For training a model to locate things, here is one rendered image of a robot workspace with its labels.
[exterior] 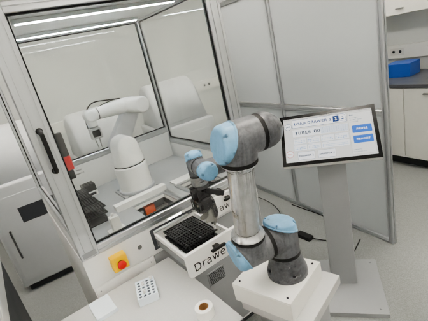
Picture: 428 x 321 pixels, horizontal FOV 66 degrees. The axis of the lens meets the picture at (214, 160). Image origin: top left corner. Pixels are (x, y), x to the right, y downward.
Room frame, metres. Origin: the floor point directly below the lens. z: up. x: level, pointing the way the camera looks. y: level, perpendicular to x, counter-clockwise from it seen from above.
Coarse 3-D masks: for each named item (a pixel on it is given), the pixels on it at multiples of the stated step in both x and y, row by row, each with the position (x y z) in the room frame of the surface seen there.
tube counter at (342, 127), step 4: (336, 124) 1.77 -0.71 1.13; (340, 124) 1.76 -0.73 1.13; (344, 124) 1.75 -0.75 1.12; (316, 128) 1.80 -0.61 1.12; (320, 128) 1.79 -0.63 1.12; (324, 128) 1.79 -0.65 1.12; (328, 128) 1.78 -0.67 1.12; (332, 128) 1.77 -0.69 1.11; (336, 128) 1.76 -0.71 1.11; (340, 128) 1.75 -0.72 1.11; (344, 128) 1.74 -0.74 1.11; (316, 132) 1.79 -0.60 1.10; (320, 132) 1.78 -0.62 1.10; (324, 132) 1.77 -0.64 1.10; (328, 132) 1.76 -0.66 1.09
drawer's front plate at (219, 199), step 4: (224, 192) 1.67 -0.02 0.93; (228, 192) 1.68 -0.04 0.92; (216, 196) 1.64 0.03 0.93; (220, 196) 1.65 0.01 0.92; (216, 200) 1.63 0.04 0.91; (220, 200) 1.64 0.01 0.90; (228, 200) 1.67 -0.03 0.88; (216, 204) 1.63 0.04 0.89; (220, 204) 1.64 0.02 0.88; (228, 204) 1.67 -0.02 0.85; (224, 208) 1.65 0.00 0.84; (228, 208) 1.66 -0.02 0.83; (220, 212) 1.63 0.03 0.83; (224, 212) 1.65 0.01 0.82
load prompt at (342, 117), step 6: (336, 114) 1.81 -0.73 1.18; (342, 114) 1.79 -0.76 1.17; (294, 120) 1.88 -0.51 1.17; (300, 120) 1.87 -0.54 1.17; (306, 120) 1.85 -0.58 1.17; (312, 120) 1.84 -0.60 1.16; (318, 120) 1.83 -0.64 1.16; (324, 120) 1.81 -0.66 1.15; (330, 120) 1.80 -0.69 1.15; (336, 120) 1.78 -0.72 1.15; (342, 120) 1.77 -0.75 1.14; (294, 126) 1.86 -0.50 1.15; (300, 126) 1.85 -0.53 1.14; (306, 126) 1.83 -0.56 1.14
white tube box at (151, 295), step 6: (138, 282) 1.25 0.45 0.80; (144, 282) 1.24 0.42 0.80; (150, 282) 1.23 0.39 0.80; (138, 288) 1.21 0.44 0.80; (144, 288) 1.20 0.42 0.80; (150, 288) 1.19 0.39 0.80; (156, 288) 1.18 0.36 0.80; (138, 294) 1.17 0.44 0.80; (144, 294) 1.16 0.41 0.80; (150, 294) 1.15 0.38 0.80; (156, 294) 1.15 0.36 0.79; (138, 300) 1.13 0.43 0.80; (144, 300) 1.13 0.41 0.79; (150, 300) 1.14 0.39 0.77; (156, 300) 1.14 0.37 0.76
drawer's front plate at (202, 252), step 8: (224, 232) 1.26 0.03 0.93; (216, 240) 1.23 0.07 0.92; (224, 240) 1.25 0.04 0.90; (200, 248) 1.19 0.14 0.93; (208, 248) 1.21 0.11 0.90; (184, 256) 1.16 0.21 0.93; (192, 256) 1.17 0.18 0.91; (200, 256) 1.18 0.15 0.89; (208, 256) 1.20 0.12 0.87; (216, 256) 1.22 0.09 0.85; (224, 256) 1.24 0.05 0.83; (192, 264) 1.16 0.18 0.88; (208, 264) 1.20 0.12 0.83; (192, 272) 1.16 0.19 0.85; (200, 272) 1.17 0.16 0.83
